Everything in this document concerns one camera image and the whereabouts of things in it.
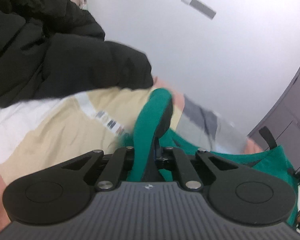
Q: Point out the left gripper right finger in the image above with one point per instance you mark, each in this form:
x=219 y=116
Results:
x=193 y=172

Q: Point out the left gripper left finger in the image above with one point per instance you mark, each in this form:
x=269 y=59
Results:
x=103 y=171

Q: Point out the green zip hoodie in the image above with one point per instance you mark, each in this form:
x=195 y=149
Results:
x=258 y=195

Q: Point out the grey wardrobe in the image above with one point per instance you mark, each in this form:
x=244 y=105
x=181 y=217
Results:
x=283 y=121

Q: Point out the black puffer jacket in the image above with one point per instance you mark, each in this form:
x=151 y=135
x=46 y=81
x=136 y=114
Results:
x=52 y=49

